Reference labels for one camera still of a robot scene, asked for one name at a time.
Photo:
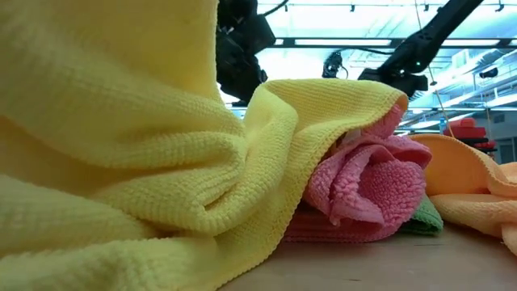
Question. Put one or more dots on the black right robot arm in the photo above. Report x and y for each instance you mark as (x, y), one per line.
(436, 32)

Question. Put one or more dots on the yellow microfiber towel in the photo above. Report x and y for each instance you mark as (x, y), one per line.
(121, 141)

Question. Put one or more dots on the black overhead camera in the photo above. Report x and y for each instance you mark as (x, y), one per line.
(333, 64)

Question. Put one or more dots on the green microfiber towel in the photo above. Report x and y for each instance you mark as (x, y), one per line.
(424, 220)

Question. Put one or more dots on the black overhead frame beam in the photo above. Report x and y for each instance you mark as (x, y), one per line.
(284, 42)

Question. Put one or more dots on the large orange microfiber towel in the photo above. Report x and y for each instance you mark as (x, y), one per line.
(456, 169)

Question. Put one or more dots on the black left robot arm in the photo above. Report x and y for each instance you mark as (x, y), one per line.
(238, 10)

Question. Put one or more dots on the bunched pink microfiber towel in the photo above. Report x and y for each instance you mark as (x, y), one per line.
(371, 186)

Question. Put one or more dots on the black ceiling fixture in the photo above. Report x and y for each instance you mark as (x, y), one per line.
(488, 73)

